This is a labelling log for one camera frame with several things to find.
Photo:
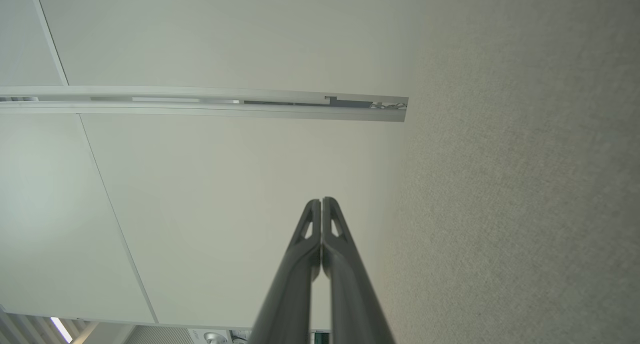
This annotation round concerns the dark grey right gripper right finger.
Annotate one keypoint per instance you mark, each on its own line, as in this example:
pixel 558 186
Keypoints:
pixel 352 299

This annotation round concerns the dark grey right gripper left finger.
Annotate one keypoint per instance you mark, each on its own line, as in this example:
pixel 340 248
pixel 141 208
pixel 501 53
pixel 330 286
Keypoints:
pixel 290 294

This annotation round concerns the grey partition post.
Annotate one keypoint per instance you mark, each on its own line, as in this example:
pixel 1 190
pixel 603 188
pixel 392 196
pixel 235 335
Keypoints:
pixel 200 110

